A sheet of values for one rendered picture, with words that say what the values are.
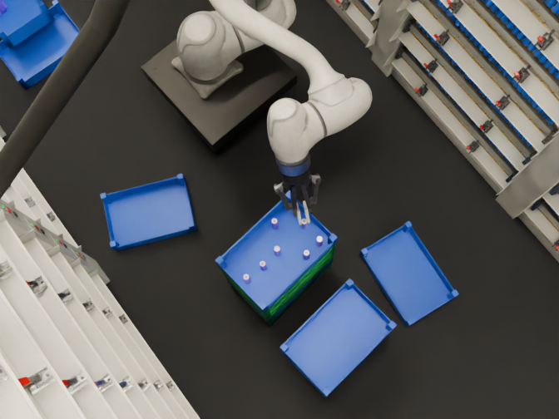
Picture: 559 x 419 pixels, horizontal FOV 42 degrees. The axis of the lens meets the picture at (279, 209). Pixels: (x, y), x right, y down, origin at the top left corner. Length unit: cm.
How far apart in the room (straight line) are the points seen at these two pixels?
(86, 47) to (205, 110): 182
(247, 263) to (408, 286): 67
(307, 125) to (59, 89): 117
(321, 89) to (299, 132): 13
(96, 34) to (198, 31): 164
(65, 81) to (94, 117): 217
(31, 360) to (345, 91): 99
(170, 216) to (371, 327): 84
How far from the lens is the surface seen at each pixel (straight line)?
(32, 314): 149
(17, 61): 301
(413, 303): 256
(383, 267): 257
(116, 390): 163
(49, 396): 126
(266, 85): 247
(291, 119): 174
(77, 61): 64
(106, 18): 62
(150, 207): 266
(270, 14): 227
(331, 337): 228
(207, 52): 227
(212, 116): 244
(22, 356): 128
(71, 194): 275
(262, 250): 216
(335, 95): 181
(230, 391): 253
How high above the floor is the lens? 252
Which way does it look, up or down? 75 degrees down
